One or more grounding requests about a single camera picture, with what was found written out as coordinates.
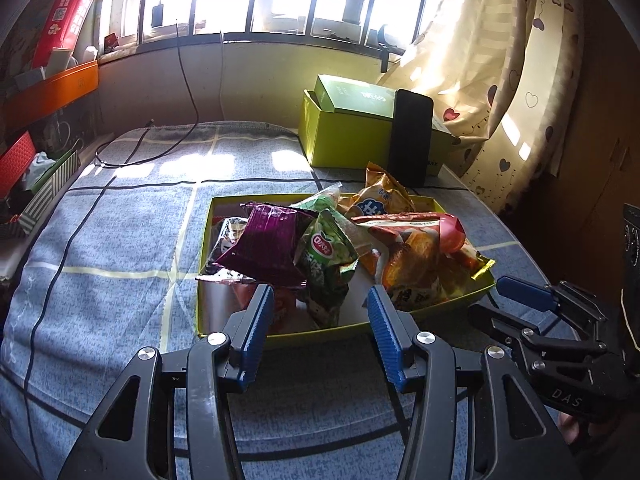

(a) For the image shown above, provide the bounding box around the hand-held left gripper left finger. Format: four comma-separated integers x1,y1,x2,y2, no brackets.
57,284,276,480

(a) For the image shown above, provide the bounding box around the green snack packet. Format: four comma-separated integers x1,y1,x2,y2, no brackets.
294,209,360,328

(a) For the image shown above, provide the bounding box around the black phone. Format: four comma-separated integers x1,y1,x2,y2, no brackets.
389,88,434,188

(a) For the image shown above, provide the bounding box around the tall red carton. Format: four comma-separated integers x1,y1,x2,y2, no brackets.
32,0,111,68

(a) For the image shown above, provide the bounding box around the small white carton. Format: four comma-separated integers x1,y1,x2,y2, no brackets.
47,47,73,73

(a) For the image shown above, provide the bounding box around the heart-print cream curtain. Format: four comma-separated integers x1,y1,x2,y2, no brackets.
377,0,586,216

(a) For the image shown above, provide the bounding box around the large orange snack bag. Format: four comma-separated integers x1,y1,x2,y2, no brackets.
352,212,496,311

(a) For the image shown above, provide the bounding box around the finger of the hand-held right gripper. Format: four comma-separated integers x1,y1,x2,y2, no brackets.
495,275,608,343
467,302,556,361

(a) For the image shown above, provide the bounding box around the red dotted box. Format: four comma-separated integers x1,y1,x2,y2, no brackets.
0,131,38,198

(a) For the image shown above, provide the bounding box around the white plastic bag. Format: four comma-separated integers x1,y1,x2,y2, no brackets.
27,152,57,186

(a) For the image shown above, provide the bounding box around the purple snack packet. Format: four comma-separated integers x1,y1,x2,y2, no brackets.
212,202,318,286

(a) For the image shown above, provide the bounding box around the small green box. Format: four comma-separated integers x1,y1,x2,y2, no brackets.
315,74,401,118

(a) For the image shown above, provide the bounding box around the green striped gift box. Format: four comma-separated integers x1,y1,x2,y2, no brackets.
0,149,82,236

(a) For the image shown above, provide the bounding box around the person's right hand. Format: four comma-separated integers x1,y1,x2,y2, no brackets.
557,409,618,447

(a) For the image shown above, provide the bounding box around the yellow-green shallow box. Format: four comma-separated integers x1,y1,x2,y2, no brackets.
192,192,497,338

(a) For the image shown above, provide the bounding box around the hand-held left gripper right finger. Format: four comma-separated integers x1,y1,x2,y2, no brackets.
366,285,583,480

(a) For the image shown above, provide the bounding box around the yellow-green deep box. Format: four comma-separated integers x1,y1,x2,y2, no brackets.
298,89,453,177

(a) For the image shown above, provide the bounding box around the black clamp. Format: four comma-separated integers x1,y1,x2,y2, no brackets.
376,24,405,73

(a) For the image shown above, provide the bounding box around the yellow chip bag blue label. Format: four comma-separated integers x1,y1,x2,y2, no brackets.
345,161,416,216

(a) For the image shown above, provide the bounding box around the wooden cabinet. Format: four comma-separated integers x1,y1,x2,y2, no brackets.
510,0,640,281

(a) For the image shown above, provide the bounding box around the black cable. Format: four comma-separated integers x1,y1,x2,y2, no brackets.
95,17,201,168

